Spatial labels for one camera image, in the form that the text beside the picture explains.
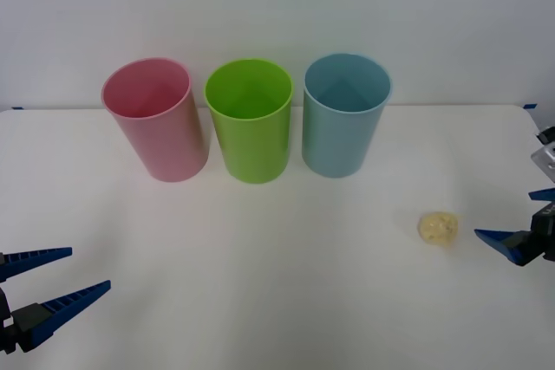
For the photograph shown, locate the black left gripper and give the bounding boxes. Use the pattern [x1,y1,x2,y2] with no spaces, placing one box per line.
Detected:
[0,246,112,356]

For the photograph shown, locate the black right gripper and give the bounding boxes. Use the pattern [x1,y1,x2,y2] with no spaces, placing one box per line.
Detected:
[473,187,555,268]

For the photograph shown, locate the yellow ball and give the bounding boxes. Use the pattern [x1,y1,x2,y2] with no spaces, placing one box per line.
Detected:
[417,211,460,250]

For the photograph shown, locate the pink plastic bin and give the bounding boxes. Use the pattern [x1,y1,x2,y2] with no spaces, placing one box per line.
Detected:
[101,56,211,183]

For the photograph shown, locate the pale blue plastic bin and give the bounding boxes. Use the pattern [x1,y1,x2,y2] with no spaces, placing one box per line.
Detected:
[301,52,392,179]

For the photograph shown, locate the green plastic bin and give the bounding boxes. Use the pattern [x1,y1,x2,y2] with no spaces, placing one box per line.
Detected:
[203,57,296,185]

